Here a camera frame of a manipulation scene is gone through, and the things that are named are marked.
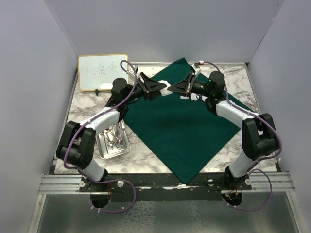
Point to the small framed whiteboard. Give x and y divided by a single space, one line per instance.
97 72

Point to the stainless steel instrument tray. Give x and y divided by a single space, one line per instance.
106 152

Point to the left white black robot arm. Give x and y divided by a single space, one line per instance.
76 145

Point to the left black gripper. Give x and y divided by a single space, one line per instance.
150 86

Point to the black mounting base rail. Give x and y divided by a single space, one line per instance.
212 181

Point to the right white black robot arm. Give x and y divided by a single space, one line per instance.
259 138

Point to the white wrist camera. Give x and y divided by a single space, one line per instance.
196 67
130 73

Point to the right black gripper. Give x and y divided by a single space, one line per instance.
184 87

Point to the pile of steel instruments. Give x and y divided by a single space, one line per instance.
115 137

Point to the green surgical drape cloth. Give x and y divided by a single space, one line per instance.
183 134

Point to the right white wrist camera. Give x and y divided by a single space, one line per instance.
196 67

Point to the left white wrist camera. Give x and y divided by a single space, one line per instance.
130 73

